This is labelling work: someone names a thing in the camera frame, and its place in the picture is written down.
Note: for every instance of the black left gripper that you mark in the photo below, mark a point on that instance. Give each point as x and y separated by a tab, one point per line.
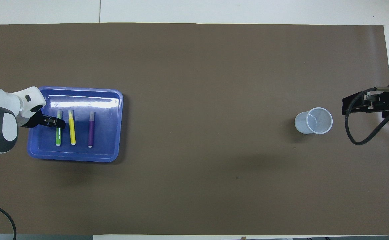
34	121

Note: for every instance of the green marker pen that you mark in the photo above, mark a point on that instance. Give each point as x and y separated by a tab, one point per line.
58	136

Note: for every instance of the yellow marker pen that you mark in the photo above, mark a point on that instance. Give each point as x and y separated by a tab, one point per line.
72	130

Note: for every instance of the purple marker pen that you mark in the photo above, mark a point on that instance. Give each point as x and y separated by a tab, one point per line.
91	130

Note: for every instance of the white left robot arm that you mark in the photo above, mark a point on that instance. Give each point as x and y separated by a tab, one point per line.
1	110

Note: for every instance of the blue plastic tray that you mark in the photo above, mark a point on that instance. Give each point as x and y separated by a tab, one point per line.
104	133

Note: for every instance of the clear plastic cup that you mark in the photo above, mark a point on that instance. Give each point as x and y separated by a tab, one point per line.
314	121

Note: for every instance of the brown table mat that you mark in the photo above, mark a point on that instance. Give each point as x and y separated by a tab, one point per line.
194	100

